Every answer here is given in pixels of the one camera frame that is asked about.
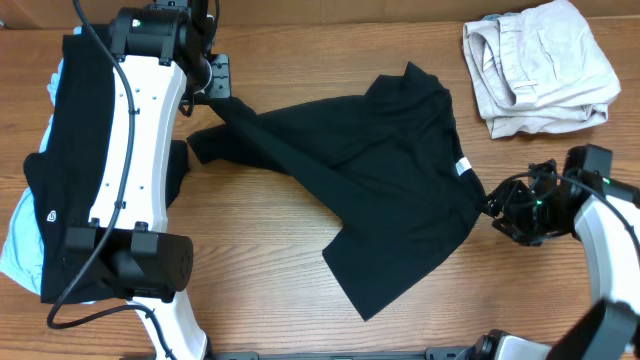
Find black t-shirt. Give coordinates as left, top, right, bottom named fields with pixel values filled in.
left=188, top=64, right=485, bottom=319

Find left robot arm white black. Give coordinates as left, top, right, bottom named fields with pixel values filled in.
left=65, top=1, right=231, bottom=359

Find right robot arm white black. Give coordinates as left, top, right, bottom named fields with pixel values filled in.
left=460, top=144, right=639, bottom=360

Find folded beige pants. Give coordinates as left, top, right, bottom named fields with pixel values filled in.
left=462, top=1, right=621, bottom=139

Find black polo shirt with logo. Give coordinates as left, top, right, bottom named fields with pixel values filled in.
left=24, top=27, right=193, bottom=304

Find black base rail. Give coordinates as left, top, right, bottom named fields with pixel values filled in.
left=205, top=347, right=473, bottom=360

